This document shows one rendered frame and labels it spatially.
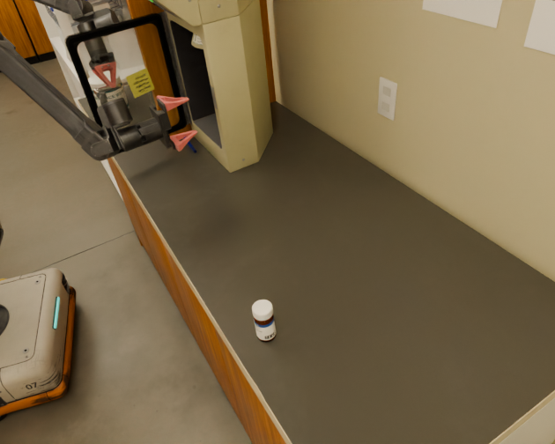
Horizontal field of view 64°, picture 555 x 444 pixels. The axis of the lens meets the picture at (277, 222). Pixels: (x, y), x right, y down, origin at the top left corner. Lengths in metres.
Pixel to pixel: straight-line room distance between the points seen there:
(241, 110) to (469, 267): 0.79
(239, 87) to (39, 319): 1.37
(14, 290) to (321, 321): 1.72
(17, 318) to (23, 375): 0.30
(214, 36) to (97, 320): 1.63
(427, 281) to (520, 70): 0.49
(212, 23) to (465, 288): 0.93
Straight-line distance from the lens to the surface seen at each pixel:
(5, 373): 2.12
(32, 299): 2.33
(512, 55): 1.10
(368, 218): 1.26
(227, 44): 1.34
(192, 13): 1.28
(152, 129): 1.21
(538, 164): 1.13
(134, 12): 1.63
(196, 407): 2.04
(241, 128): 1.44
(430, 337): 1.01
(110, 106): 1.21
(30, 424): 2.29
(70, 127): 1.26
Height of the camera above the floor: 1.75
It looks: 40 degrees down
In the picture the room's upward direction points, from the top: 6 degrees counter-clockwise
